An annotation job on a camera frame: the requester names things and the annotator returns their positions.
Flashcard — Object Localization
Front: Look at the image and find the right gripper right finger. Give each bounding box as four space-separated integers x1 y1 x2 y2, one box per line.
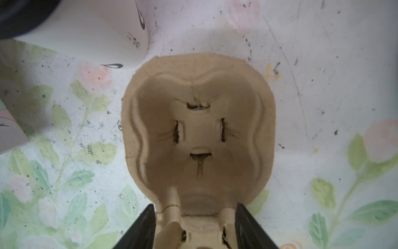
235 202 278 249

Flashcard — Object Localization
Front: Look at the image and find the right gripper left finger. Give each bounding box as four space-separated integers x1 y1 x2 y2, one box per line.
114 204 156 249

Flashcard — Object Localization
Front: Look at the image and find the brown pulp cup carrier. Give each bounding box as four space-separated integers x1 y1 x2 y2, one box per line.
121 53 276 249

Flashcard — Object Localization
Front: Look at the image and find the black cup lid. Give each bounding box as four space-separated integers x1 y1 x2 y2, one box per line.
1 0 61 40

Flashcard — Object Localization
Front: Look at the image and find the pastel patterned gift bag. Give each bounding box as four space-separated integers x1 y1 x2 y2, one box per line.
0 101 29 154

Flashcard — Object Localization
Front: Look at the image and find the white paper coffee cup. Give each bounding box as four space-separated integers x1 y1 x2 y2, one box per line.
15 0 149 69

